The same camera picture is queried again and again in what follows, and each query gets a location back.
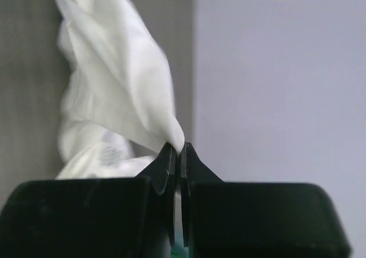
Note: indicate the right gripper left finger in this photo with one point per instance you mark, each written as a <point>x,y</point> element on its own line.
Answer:
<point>161,171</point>

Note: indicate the white t shirt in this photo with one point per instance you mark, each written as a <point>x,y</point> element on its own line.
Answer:
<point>120,91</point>

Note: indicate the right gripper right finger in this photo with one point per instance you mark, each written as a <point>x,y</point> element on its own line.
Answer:
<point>192,169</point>

